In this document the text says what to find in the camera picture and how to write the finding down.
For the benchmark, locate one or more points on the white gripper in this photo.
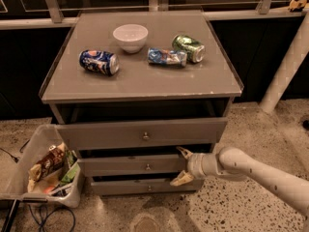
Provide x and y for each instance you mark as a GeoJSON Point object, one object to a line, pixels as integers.
{"type": "Point", "coordinates": [194, 165]}

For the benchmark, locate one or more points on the grey drawer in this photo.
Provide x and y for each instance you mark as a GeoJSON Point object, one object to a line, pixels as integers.
{"type": "Point", "coordinates": [110, 135]}
{"type": "Point", "coordinates": [141, 186]}
{"type": "Point", "coordinates": [134, 165]}

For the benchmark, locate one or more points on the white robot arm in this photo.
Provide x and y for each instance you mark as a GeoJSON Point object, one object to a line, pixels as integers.
{"type": "Point", "coordinates": [232, 164]}

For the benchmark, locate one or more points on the grey top drawer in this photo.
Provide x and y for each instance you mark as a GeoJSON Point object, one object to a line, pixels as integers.
{"type": "Point", "coordinates": [110, 135]}

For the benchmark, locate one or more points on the grey bottom drawer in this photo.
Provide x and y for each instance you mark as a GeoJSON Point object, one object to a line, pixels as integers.
{"type": "Point", "coordinates": [141, 186]}

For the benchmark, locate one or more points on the grey drawer cabinet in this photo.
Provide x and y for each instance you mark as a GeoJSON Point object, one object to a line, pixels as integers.
{"type": "Point", "coordinates": [140, 91]}

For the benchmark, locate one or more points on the crushed light blue can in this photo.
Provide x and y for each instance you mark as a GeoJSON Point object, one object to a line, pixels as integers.
{"type": "Point", "coordinates": [165, 57]}

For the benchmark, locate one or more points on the green soda can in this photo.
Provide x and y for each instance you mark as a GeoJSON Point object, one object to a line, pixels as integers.
{"type": "Point", "coordinates": [194, 49]}

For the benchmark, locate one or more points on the green snack packet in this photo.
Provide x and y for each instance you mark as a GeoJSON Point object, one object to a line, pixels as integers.
{"type": "Point", "coordinates": [69, 176]}

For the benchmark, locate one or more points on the dark blue soda can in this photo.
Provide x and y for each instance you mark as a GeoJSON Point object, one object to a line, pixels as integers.
{"type": "Point", "coordinates": [103, 62]}

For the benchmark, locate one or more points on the brown snack bag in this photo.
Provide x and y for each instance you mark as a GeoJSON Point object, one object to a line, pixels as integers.
{"type": "Point", "coordinates": [52, 161]}

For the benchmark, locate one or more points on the clear plastic bin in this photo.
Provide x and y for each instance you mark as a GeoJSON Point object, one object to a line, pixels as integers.
{"type": "Point", "coordinates": [47, 190]}

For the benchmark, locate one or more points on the white ceramic bowl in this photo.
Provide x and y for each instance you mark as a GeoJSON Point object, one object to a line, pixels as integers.
{"type": "Point", "coordinates": [131, 37]}

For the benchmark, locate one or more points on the white diagonal pole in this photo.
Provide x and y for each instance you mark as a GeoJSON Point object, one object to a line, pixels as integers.
{"type": "Point", "coordinates": [289, 66]}

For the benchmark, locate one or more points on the yellow object on ledge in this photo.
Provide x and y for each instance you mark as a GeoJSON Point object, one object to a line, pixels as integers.
{"type": "Point", "coordinates": [297, 5]}

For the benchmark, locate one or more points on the metal railing frame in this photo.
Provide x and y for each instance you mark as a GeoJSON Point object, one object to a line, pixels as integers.
{"type": "Point", "coordinates": [33, 14]}

